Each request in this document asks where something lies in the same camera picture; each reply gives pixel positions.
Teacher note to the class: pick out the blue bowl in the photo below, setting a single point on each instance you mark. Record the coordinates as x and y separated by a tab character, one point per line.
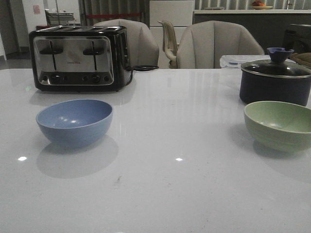
75	123

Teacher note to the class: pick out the green bowl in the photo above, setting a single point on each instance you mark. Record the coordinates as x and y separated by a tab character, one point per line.
282	126

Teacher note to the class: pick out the beige upholstered chair left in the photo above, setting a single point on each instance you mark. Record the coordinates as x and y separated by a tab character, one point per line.
143	49

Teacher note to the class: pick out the beige upholstered chair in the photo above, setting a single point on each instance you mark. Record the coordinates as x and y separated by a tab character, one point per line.
143	49
203	44

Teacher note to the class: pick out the cream office chair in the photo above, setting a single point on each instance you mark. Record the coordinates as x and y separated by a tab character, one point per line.
169	46

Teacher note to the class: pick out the beige upholstered chair right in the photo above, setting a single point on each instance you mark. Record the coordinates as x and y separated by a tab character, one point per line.
203	44

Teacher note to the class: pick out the clear plastic food container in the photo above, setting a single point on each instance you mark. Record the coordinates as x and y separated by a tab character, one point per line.
230	61

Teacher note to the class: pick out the dark blue cooking pot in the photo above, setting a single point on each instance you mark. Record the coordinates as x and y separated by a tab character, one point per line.
261	88

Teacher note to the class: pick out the white cabinet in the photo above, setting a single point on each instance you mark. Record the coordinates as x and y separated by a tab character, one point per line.
177	12

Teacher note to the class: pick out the black and chrome toaster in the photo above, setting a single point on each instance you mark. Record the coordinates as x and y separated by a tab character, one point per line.
76	58

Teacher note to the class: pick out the glass pot lid blue knob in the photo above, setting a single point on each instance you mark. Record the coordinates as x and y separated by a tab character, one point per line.
279	55

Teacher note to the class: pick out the metal cart in background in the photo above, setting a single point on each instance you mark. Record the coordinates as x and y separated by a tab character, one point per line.
58	18

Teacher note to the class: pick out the fruit bowl on counter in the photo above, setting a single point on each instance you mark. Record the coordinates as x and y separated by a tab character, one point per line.
259	5

